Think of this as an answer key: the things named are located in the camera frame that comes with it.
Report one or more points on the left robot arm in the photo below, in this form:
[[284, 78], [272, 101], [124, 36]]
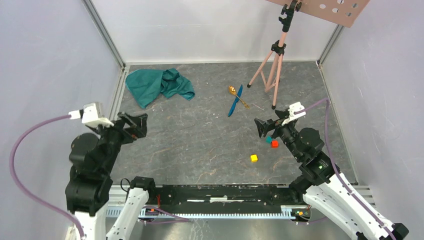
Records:
[[93, 156]]

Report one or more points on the yellow small cube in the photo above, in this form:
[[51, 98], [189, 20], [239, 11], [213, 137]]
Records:
[[253, 158]]

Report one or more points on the gold metal spoon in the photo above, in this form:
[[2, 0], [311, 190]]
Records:
[[237, 93]]

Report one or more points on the pink tripod stand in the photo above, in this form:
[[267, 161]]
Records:
[[278, 50]]

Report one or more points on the pink perforated board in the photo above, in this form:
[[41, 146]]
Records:
[[340, 12]]

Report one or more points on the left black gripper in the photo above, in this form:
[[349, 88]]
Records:
[[140, 122]]

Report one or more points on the red small cube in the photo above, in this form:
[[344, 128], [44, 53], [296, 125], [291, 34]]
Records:
[[274, 144]]

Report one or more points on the teal cloth napkin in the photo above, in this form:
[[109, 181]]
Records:
[[145, 85]]

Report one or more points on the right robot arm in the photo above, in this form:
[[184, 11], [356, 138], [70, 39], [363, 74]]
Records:
[[323, 186]]

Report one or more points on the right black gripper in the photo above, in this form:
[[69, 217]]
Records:
[[262, 127]]

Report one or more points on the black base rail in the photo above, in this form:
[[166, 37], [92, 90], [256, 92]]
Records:
[[183, 203]]

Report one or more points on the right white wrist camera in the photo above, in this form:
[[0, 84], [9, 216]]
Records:
[[295, 111]]

